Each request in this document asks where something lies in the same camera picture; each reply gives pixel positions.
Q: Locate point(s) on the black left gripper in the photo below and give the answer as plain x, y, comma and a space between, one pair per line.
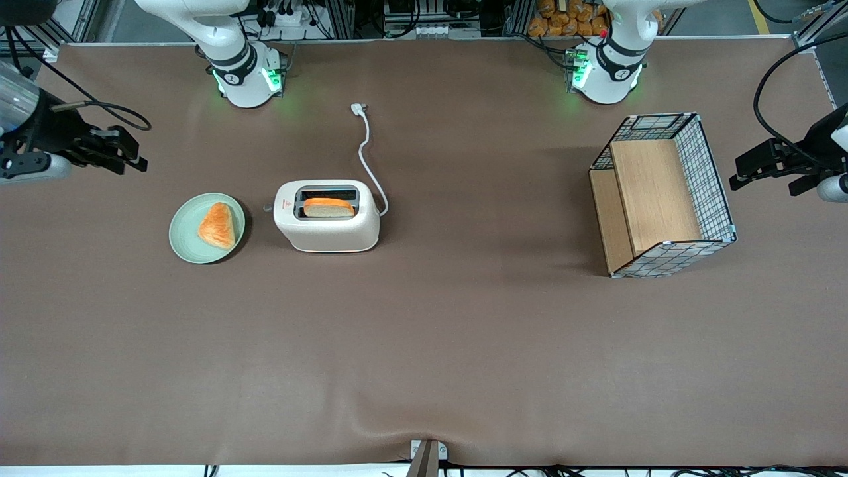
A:
812, 147

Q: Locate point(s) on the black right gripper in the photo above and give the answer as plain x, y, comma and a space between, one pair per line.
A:
54, 130

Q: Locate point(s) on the white two-slot toaster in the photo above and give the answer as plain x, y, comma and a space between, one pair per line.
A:
331, 232

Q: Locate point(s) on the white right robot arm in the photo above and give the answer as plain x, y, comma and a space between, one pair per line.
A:
232, 53

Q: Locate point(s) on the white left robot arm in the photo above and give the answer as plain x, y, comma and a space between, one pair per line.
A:
613, 66

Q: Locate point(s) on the pale green round plate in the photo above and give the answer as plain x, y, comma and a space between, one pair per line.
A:
185, 232

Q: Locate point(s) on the orange triangular pastry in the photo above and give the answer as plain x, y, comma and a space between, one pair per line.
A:
218, 227

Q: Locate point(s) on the white power strip with plugs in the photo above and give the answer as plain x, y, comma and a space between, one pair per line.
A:
285, 14

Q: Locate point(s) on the bread slice with orange crust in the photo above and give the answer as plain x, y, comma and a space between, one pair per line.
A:
328, 208

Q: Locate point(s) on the pile of golden bread rolls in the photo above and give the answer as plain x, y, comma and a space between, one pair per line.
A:
563, 20

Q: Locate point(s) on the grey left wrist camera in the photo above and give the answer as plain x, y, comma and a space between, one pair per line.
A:
835, 189

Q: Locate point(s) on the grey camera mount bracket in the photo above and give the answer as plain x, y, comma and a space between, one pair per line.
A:
427, 457

